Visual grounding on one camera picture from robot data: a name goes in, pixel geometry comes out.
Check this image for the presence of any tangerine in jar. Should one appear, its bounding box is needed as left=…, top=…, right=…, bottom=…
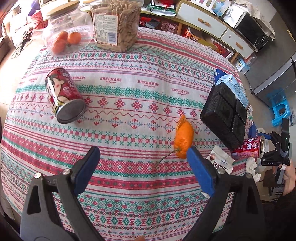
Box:
left=56, top=31, right=68, bottom=42
left=67, top=32, right=81, bottom=45
left=52, top=39, right=67, bottom=55

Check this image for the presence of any red picture clear bin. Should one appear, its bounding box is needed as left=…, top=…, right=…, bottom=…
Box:
left=211, top=38, right=234, bottom=60

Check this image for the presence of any glass jar wooden lid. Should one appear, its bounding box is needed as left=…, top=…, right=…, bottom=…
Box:
left=43, top=1, right=94, bottom=56

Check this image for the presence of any flat blue paper bag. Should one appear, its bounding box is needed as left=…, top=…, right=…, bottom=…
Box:
left=248, top=122, right=258, bottom=138

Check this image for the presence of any red drink can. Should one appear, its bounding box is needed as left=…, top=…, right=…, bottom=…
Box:
left=231, top=136, right=261, bottom=160

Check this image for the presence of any white wood TV cabinet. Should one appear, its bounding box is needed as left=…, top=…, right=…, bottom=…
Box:
left=138, top=0, right=255, bottom=64

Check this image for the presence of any patterned pink green tablecloth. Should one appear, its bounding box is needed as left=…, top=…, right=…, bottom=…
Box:
left=1, top=28, right=239, bottom=240

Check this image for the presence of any grey refrigerator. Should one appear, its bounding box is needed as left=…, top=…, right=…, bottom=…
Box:
left=245, top=52, right=296, bottom=107

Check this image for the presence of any white blue carton box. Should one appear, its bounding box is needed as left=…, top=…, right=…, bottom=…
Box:
left=234, top=56, right=250, bottom=75

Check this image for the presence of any blue plastic stool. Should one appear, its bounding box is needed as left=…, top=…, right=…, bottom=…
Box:
left=267, top=88, right=290, bottom=127

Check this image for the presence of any crumpled white tissue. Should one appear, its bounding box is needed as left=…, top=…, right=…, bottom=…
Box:
left=245, top=157, right=261, bottom=183

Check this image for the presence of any person right hand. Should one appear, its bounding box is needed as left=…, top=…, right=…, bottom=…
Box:
left=282, top=161, right=295, bottom=196

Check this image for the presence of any clear jar of seeds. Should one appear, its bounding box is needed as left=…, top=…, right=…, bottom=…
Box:
left=90, top=0, right=144, bottom=53

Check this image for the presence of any white plastic trash bin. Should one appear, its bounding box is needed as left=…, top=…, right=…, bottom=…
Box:
left=257, top=128, right=269, bottom=159

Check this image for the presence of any black woven box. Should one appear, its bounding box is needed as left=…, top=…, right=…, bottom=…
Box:
left=200, top=83, right=247, bottom=151

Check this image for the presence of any orange tangerine peel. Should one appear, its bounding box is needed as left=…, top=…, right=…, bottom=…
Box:
left=154, top=114, right=195, bottom=168

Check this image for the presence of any red cartoon milk can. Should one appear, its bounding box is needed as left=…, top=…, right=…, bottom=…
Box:
left=45, top=68, right=86, bottom=124

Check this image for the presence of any light blue milk carton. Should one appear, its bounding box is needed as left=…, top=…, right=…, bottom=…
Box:
left=214, top=69, right=250, bottom=109

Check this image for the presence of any black microwave oven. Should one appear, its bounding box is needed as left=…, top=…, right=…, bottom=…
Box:
left=235, top=12, right=269, bottom=52

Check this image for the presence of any white snack packet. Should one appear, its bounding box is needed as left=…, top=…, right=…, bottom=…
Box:
left=206, top=145, right=234, bottom=174

